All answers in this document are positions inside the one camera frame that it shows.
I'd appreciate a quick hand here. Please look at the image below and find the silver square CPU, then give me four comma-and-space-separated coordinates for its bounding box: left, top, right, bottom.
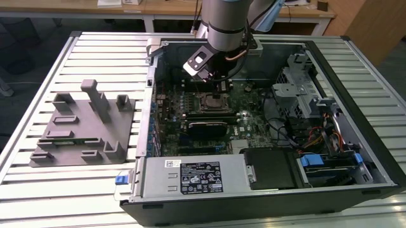
205, 96, 228, 109

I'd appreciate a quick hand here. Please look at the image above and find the blue disk carrier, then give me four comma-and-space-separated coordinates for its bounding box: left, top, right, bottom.
300, 152, 365, 188

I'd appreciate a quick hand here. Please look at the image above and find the coloured power wire bundle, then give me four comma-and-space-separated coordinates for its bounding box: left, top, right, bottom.
298, 111, 347, 154

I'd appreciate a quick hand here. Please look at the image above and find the black open PC case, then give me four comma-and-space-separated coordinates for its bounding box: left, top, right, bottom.
119, 37, 406, 228

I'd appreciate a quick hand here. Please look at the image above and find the wooden desk with white frame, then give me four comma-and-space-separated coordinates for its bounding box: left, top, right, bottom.
0, 0, 339, 36

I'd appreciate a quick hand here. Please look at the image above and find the CPU socket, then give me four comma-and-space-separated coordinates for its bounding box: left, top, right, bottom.
197, 92, 232, 113

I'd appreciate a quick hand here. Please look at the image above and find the grey wrist bracket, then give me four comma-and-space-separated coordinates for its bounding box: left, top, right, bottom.
245, 38, 264, 58

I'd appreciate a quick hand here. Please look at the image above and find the green RAM stick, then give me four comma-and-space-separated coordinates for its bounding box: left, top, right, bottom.
50, 139, 95, 145

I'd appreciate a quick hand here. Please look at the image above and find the silver chipset heatsink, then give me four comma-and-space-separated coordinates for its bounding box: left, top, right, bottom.
232, 139, 253, 155

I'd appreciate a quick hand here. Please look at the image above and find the wooden cabinet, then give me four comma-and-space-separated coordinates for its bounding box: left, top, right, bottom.
325, 0, 406, 68

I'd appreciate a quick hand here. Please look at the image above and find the large white box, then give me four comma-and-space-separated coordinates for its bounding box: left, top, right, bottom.
97, 0, 123, 9

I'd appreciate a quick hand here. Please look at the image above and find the grey case hinge latch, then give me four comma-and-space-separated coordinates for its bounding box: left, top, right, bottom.
146, 38, 164, 65

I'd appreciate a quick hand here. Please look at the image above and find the grey metal drive cage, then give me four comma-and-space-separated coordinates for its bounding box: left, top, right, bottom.
272, 53, 322, 119

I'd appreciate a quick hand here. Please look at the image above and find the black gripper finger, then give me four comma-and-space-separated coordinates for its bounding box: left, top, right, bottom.
216, 80, 230, 99

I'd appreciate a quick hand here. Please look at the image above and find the green motherboard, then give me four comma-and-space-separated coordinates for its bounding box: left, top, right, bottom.
153, 80, 274, 157

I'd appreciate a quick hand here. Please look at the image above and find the grey power supply with label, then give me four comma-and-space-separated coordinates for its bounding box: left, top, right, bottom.
140, 155, 257, 200

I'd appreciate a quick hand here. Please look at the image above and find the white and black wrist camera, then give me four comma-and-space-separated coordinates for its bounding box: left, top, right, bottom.
184, 45, 214, 83

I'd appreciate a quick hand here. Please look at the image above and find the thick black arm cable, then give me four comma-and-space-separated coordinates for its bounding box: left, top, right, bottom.
221, 0, 277, 83

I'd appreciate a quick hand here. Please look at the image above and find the grey parts rack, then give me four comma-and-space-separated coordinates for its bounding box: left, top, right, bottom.
29, 79, 137, 168

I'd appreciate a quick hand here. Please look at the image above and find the black graphics card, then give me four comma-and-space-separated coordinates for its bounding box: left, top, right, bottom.
186, 121, 229, 141

